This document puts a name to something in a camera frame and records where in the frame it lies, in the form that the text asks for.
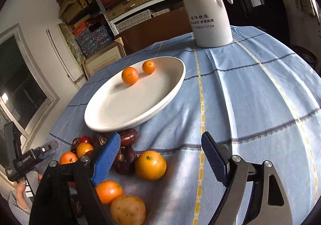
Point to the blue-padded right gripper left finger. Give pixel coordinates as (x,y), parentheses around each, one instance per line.
(52,202)

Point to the dark passion fruit back right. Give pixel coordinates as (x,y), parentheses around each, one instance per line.
(128,137)

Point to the pale speckled round fruit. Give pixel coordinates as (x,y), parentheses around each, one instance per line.
(128,209)

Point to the dark passion fruit front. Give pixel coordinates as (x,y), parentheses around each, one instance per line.
(77,208)

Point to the dark passion fruit back left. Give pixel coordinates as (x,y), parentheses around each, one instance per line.
(100,139)

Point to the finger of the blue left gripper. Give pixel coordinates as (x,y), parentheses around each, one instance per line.
(49,148)

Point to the small red tomato back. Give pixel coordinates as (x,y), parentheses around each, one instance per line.
(85,139)

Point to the dark passion fruit centre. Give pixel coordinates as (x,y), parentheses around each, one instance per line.
(124,162)

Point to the brown wooden board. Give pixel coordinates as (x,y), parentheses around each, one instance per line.
(157,29)

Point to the dark passion fruit far left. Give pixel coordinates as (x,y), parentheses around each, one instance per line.
(74,145)

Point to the white thermos jug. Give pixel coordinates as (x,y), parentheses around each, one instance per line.
(209,21)

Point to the dark passion fruit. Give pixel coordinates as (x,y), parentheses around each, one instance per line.
(100,139)
(128,137)
(74,145)
(77,208)
(124,162)

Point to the small yellow-orange fruit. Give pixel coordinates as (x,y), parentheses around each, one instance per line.
(83,148)

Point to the white oval plate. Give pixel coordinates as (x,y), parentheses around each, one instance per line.
(117,106)

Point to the dark-padded right gripper right finger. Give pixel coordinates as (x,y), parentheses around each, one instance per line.
(268,202)

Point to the stack of blue patterned boxes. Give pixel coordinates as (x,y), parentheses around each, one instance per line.
(93,39)

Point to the orange mandarin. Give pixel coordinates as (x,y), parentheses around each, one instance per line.
(108,191)
(148,67)
(68,158)
(130,76)

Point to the person's left hand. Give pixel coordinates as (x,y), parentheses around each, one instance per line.
(22,200)

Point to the framed beige panel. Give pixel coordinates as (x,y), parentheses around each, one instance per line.
(104,57)

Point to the dark window with frame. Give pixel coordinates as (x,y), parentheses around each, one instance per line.
(26,96)

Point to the orange mandarin front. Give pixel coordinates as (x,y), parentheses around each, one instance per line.
(130,76)

